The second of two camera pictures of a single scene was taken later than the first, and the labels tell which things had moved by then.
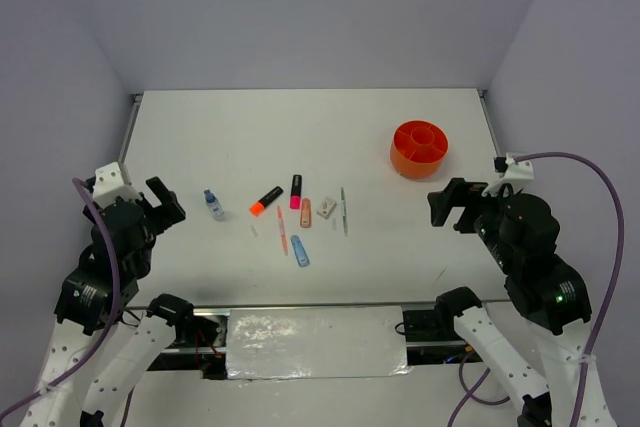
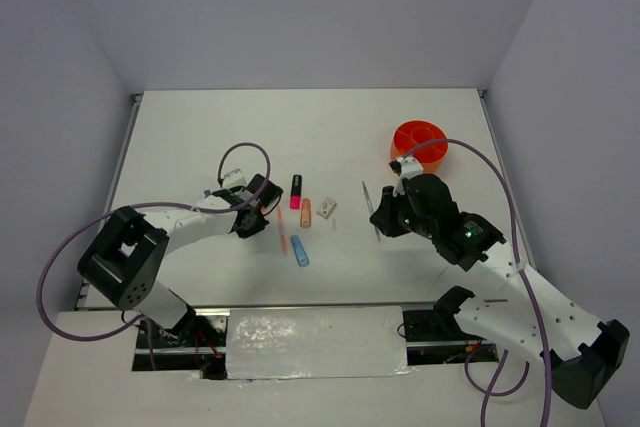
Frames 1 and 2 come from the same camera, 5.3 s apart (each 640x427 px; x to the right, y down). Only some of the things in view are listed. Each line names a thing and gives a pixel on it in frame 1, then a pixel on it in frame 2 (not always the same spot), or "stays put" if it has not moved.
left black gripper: (167, 213) to (261, 223)
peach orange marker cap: (306, 212) stays put
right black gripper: (457, 191) to (383, 217)
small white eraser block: (327, 206) stays put
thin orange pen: (282, 231) stays put
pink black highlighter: (296, 189) stays put
